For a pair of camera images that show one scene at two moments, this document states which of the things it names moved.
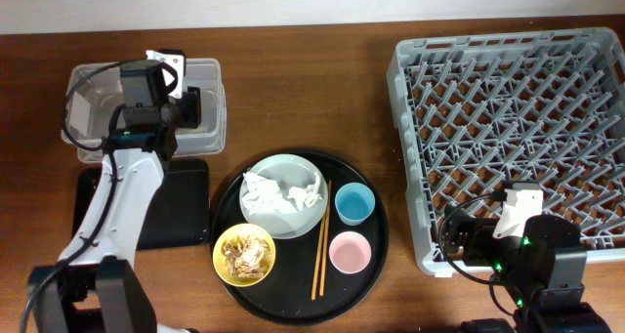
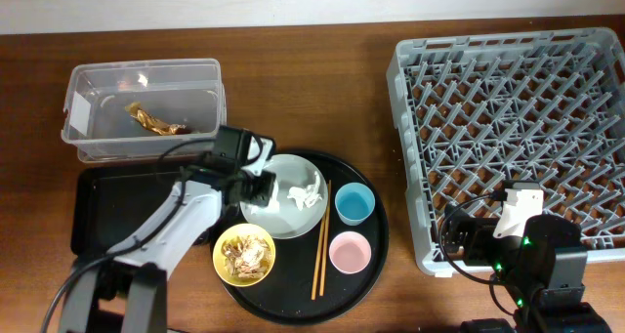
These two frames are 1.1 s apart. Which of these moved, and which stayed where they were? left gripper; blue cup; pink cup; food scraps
Moved: left gripper
Stayed: food scraps; pink cup; blue cup
